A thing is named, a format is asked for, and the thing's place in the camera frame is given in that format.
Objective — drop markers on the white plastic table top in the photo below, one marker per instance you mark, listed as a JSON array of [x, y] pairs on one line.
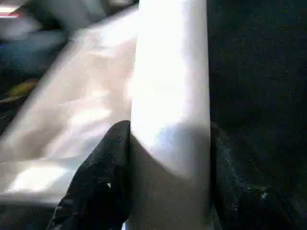
[[72, 95]]

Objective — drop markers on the white plastic table leg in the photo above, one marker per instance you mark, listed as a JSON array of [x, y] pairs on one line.
[[168, 72]]

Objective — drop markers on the black plastic mat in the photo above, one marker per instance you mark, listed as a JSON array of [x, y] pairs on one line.
[[263, 60]]

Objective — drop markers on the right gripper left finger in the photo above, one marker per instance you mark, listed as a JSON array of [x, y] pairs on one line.
[[103, 179]]

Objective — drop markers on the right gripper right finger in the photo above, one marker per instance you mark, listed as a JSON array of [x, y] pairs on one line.
[[235, 196]]

